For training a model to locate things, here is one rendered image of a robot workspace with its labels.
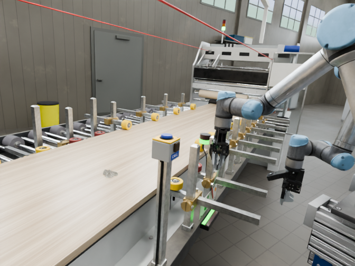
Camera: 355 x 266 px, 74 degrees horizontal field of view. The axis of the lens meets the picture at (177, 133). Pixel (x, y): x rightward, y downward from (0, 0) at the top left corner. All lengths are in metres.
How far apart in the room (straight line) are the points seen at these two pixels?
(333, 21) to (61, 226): 1.03
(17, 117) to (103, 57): 2.23
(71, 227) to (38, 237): 0.10
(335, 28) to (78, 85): 5.48
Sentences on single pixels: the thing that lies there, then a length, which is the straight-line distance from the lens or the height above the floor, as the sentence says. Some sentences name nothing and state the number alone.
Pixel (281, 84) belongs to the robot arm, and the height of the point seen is 1.41.
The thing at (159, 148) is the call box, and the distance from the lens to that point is 0.76.
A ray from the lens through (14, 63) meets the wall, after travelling 5.68.
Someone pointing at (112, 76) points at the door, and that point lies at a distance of 6.09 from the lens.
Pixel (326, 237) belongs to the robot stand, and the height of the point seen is 0.90.
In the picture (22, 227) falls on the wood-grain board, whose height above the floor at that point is 0.90.
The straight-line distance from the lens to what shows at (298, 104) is 3.69.
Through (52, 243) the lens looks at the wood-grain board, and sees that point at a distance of 0.88.
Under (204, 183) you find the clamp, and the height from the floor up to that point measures 0.85.
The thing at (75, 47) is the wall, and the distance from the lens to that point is 5.87.
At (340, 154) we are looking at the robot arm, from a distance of 1.16.
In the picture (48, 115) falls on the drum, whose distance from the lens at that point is 5.14.
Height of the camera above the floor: 1.45
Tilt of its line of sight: 16 degrees down
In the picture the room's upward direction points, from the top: 4 degrees clockwise
